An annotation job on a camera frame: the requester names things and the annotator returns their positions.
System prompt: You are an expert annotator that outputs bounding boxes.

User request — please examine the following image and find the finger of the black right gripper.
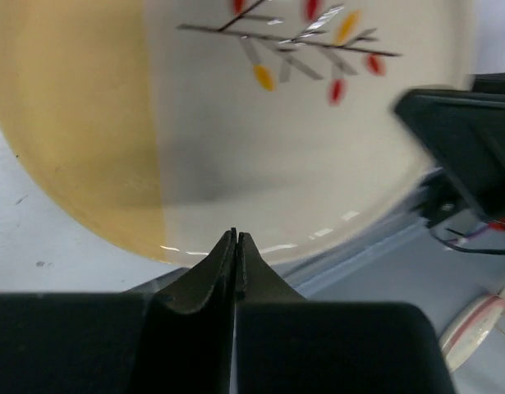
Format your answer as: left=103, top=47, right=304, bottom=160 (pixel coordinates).
left=393, top=73, right=505, bottom=222

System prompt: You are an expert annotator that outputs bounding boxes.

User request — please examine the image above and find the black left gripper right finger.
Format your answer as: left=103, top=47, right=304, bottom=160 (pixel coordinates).
left=236, top=233, right=455, bottom=393

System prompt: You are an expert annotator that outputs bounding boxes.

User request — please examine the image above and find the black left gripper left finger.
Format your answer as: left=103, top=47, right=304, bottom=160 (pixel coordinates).
left=0, top=230, right=237, bottom=393

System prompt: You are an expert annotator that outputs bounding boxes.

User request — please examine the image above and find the yellow cream floral plate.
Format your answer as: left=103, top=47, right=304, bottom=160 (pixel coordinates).
left=0, top=1, right=475, bottom=266

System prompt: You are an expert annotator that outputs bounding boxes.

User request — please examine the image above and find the white red tape roll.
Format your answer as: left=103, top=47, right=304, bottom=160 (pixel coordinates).
left=439, top=287, right=505, bottom=373

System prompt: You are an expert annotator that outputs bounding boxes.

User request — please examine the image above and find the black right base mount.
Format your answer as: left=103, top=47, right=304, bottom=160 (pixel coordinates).
left=415, top=171, right=505, bottom=256

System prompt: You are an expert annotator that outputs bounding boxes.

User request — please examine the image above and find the aluminium rail frame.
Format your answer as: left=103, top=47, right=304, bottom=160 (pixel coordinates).
left=124, top=167, right=505, bottom=313

